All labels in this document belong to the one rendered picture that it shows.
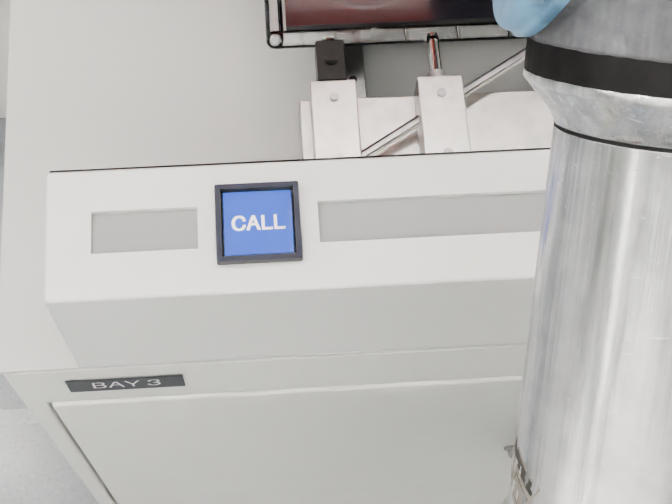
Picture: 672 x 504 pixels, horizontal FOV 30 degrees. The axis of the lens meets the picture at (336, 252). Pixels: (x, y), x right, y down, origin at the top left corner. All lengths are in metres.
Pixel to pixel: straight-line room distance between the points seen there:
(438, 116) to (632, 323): 0.44
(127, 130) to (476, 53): 0.30
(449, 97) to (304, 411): 0.32
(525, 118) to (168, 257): 0.31
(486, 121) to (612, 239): 0.47
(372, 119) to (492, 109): 0.09
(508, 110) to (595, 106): 0.48
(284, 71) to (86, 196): 0.26
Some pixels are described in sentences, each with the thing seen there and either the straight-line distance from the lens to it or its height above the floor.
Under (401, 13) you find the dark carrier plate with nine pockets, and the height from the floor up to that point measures 0.90.
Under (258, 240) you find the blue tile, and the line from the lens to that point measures 0.82.
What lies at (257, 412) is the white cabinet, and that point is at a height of 0.67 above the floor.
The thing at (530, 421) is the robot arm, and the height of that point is 1.19.
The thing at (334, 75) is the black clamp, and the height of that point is 0.90.
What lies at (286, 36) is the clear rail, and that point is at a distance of 0.97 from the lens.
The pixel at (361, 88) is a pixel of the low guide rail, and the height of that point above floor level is 0.85.
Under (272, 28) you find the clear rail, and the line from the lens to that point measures 0.97.
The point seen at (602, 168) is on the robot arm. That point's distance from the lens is 0.51.
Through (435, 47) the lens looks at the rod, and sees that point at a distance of 0.97.
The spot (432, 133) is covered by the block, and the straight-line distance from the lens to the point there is 0.93.
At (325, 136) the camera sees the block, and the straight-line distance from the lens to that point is 0.92.
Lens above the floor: 1.72
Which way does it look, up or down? 67 degrees down
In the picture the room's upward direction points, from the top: 4 degrees clockwise
